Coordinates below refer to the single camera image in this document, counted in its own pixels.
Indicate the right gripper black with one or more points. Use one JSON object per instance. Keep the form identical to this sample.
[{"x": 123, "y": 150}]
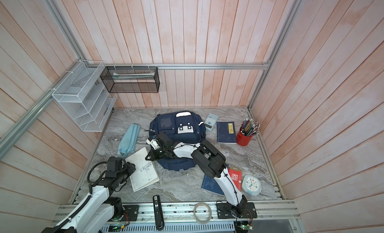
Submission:
[{"x": 153, "y": 153}]

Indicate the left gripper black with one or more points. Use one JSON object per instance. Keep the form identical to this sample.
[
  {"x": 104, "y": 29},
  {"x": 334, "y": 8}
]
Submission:
[{"x": 129, "y": 166}]

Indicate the navy blue student backpack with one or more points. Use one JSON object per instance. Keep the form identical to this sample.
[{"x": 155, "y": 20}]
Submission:
[{"x": 185, "y": 126}]

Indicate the white Robinson Crusoe book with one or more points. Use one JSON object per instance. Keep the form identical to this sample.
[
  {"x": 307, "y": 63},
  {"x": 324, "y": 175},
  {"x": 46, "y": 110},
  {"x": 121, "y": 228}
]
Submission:
[{"x": 145, "y": 173}]

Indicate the blue book yellow label front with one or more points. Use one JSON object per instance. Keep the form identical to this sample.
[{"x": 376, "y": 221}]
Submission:
[{"x": 209, "y": 184}]

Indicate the blue book yellow label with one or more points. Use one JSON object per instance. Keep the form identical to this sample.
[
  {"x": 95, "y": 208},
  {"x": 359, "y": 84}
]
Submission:
[
  {"x": 226, "y": 133},
  {"x": 209, "y": 184}
]

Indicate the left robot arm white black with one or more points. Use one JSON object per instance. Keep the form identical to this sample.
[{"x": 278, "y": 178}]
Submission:
[{"x": 98, "y": 207}]

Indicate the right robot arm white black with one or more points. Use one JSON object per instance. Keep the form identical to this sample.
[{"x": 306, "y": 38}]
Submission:
[{"x": 209, "y": 159}]

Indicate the light blue pencil case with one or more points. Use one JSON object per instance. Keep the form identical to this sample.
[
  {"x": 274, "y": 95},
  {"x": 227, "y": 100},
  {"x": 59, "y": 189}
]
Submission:
[{"x": 129, "y": 140}]

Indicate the light green calculator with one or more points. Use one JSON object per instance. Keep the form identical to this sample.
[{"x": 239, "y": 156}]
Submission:
[{"x": 210, "y": 121}]

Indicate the blue book yellow label back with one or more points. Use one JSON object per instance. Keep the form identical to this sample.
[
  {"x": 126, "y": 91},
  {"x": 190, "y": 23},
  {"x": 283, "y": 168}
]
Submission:
[{"x": 226, "y": 133}]

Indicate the clear plastic ruler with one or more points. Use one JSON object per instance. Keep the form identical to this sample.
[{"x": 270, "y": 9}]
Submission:
[{"x": 226, "y": 154}]

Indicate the black handheld device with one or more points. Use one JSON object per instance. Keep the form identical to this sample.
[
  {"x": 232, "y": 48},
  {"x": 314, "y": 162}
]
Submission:
[{"x": 158, "y": 213}]

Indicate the red booklet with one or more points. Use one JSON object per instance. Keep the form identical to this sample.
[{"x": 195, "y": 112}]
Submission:
[{"x": 236, "y": 176}]

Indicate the red pen holder cup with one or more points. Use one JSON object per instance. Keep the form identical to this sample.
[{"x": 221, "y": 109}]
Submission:
[{"x": 242, "y": 139}]

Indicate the white round alarm clock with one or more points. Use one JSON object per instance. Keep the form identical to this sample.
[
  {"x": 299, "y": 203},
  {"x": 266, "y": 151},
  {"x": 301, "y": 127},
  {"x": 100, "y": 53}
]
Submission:
[{"x": 251, "y": 185}]

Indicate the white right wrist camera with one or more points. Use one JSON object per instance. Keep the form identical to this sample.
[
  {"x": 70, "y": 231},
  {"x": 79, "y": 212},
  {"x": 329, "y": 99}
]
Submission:
[{"x": 154, "y": 143}]

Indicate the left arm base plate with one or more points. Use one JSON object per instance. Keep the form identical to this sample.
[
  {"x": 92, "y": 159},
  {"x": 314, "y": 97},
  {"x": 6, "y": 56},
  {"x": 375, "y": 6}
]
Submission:
[{"x": 129, "y": 213}]

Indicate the black mesh wall basket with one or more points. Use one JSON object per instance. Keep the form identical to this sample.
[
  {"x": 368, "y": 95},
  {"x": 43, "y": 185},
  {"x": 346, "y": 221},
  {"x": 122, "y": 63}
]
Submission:
[{"x": 131, "y": 79}]

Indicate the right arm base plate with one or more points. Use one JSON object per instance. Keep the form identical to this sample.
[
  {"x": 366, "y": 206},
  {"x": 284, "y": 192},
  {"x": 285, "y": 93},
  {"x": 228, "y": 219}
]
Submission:
[{"x": 227, "y": 211}]

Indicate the white wire mesh shelf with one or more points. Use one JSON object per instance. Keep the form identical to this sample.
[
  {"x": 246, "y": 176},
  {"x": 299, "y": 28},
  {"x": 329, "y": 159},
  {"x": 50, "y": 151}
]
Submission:
[{"x": 84, "y": 97}]

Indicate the aluminium front rail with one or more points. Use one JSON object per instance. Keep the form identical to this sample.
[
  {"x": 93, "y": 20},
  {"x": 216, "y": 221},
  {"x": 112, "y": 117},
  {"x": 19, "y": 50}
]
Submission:
[{"x": 184, "y": 211}]

